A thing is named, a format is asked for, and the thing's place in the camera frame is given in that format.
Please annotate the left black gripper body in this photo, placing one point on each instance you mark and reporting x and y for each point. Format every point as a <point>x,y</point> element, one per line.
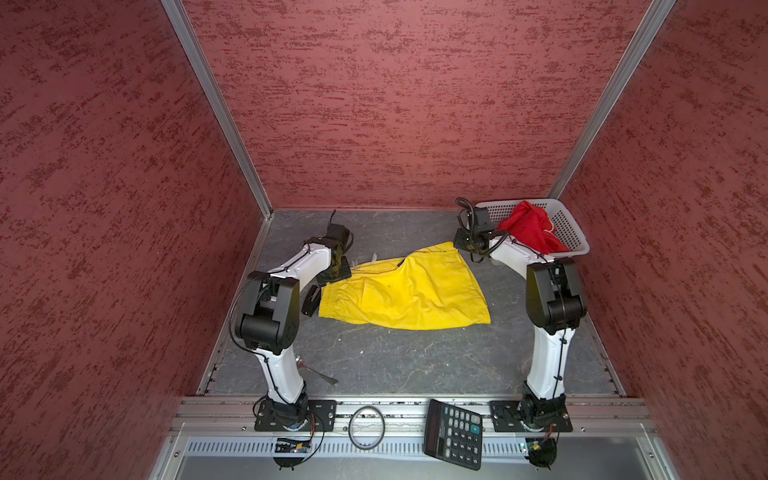
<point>336,271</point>

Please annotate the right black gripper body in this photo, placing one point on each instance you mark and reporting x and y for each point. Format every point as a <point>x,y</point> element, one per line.
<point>465,240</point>

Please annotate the red shorts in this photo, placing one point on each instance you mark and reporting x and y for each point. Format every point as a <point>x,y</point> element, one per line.
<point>532,226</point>

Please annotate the yellow shorts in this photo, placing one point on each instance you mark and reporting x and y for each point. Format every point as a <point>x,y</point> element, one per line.
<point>432,288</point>

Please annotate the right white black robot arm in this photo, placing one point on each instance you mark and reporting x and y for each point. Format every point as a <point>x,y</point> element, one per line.
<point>555,306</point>

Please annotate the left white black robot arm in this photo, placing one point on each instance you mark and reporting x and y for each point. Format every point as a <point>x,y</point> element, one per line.
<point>268,324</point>

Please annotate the white plastic basket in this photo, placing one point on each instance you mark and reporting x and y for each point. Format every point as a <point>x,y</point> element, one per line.
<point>567,229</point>

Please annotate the metal spoon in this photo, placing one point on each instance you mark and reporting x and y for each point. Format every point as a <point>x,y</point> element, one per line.
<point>301,364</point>

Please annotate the black calculator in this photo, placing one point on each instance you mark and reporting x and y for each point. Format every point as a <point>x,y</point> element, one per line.
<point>454,435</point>

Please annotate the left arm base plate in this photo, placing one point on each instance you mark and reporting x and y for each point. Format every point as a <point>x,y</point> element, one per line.
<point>324,414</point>

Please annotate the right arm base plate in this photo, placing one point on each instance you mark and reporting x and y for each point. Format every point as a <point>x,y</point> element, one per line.
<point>504,415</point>

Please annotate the left circuit board with wires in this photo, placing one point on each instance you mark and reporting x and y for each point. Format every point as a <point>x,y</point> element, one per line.
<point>290,453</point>

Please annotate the circuit board with wires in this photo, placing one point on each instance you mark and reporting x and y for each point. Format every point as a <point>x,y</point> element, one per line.
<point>542,452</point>
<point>290,453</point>

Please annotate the aluminium front frame rail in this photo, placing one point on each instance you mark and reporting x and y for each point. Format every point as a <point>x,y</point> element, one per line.
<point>379,427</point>

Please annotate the right circuit board with wires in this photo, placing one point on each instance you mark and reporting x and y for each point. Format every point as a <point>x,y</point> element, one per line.
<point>542,452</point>

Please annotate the right aluminium corner post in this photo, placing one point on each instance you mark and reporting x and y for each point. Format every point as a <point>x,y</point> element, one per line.
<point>643,37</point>

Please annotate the aluminium corner post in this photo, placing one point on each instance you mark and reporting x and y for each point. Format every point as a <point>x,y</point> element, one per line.
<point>643,37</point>
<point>194,52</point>

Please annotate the left aluminium corner post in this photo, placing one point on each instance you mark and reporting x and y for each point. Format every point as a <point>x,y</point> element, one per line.
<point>194,52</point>

